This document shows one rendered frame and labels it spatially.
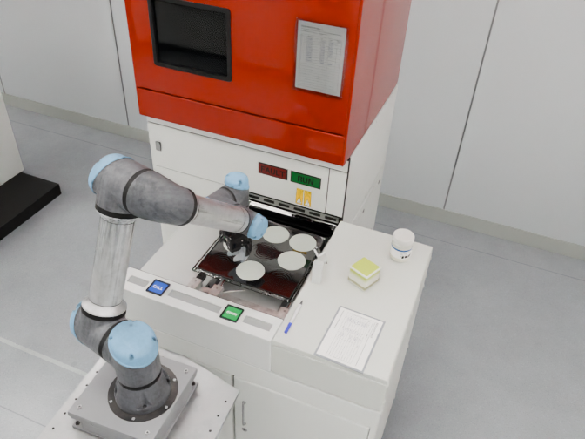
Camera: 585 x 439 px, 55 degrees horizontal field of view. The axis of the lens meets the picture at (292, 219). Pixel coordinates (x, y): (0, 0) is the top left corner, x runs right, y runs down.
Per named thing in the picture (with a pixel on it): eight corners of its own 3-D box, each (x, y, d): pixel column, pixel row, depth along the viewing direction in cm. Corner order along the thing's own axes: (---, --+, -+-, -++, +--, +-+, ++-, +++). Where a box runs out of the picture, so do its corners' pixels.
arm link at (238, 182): (217, 178, 175) (235, 166, 180) (218, 206, 181) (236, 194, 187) (236, 187, 171) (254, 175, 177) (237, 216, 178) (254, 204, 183)
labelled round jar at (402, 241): (392, 246, 199) (396, 226, 193) (412, 253, 197) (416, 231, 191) (386, 259, 194) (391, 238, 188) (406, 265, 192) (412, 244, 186)
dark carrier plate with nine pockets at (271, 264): (242, 213, 222) (242, 212, 221) (325, 238, 212) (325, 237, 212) (198, 268, 196) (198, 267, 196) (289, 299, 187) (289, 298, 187)
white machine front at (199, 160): (159, 192, 243) (149, 107, 218) (339, 246, 221) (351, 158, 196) (155, 196, 241) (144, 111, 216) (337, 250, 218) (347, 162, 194)
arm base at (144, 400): (146, 424, 149) (142, 402, 143) (103, 400, 154) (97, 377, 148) (182, 382, 159) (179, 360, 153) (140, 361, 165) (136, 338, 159)
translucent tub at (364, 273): (361, 270, 189) (364, 255, 185) (379, 282, 185) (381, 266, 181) (346, 280, 185) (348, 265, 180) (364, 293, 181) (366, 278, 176)
